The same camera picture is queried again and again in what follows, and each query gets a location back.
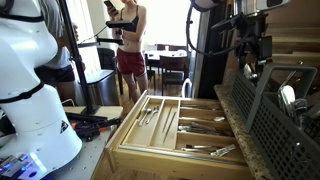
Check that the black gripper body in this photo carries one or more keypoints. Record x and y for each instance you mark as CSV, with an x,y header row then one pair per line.
x,y
250,29

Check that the silver spoon from holder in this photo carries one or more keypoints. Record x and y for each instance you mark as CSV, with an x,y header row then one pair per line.
x,y
247,71

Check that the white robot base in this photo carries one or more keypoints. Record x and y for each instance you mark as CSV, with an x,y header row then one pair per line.
x,y
44,140

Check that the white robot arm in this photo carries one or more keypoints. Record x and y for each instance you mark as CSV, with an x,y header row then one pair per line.
x,y
247,7

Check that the spoon left in holder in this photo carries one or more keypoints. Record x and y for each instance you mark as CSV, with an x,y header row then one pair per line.
x,y
287,96

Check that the dark grey utensil holder basket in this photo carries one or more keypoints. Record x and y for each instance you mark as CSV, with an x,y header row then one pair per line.
x,y
290,153

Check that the silver spoon in drawer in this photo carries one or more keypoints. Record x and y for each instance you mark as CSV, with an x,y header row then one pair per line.
x,y
215,119

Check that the knives bundle in drawer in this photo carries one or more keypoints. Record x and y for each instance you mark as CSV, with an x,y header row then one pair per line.
x,y
206,128

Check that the forks bundle in drawer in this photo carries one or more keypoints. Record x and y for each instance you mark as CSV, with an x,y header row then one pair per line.
x,y
211,150

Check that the small silver spoon front compartment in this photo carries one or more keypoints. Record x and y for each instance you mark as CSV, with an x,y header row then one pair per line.
x,y
147,111

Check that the open wooden cutlery drawer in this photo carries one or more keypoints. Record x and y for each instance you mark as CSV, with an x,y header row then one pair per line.
x,y
176,166

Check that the stainless steel refrigerator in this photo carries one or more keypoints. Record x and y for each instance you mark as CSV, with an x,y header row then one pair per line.
x,y
209,70

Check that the wooden cutting boards stack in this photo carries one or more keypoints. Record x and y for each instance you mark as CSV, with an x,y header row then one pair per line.
x,y
293,42

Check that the dark dining chair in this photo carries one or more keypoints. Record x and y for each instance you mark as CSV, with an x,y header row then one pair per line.
x,y
174,70

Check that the wooden cutlery tray organizer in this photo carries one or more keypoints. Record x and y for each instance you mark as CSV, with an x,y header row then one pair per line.
x,y
149,137

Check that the wooden chopstick lower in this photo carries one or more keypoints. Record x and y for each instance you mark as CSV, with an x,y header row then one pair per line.
x,y
169,127

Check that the wooden chopstick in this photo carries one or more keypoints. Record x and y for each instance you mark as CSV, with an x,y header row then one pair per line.
x,y
169,127
167,118

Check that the wooden chopstick upper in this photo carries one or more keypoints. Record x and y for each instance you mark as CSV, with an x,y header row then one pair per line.
x,y
167,118

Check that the person in red shorts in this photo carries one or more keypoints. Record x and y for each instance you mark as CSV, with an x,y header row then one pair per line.
x,y
130,61

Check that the steel trash can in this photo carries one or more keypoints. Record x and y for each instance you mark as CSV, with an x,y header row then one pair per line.
x,y
102,87

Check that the person in grey shirt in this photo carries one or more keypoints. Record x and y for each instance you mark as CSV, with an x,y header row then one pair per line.
x,y
58,72

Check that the black camera tripod stand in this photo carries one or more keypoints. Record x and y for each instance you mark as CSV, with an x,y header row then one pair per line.
x,y
89,109

